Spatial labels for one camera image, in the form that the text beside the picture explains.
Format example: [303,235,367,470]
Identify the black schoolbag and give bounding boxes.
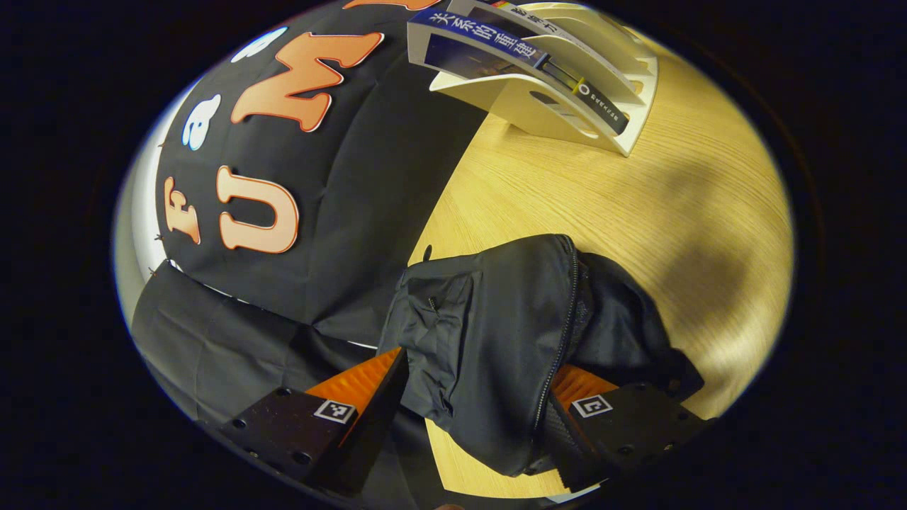
[378,234,706,479]

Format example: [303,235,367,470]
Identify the blue spine book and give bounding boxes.
[407,6,631,137]

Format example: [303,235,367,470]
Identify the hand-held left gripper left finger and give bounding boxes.
[220,346,410,498]

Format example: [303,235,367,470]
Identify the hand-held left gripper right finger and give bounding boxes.
[542,363,711,495]

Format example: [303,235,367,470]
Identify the white bookshelf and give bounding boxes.
[407,0,660,158]

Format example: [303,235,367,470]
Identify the black backdrop cloth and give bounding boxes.
[130,0,497,510]

